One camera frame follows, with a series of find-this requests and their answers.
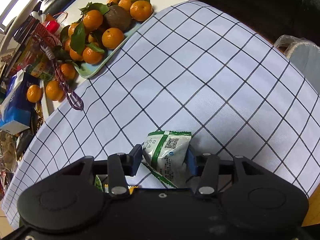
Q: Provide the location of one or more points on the loose tangerine by tissues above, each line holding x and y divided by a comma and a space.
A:
34, 94

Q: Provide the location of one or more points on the green label glass jar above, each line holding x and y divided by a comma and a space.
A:
41, 68

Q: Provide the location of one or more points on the green yellow snack packet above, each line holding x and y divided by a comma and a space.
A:
101, 182

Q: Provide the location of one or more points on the blue checked white tablecloth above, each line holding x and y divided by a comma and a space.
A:
190, 68

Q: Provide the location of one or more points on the dark brown passion fruit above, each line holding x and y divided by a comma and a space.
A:
118, 17

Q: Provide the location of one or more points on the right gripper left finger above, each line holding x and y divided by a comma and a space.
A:
121, 165

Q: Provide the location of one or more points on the blue white tissue pack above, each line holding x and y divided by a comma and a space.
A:
16, 109

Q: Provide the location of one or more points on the green white snack packet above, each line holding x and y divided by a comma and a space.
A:
165, 152

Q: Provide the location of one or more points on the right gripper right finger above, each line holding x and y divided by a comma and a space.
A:
204, 172

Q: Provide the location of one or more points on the light green fruit plate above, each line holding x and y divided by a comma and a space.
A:
87, 70

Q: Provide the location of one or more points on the large front tangerine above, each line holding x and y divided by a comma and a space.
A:
53, 91

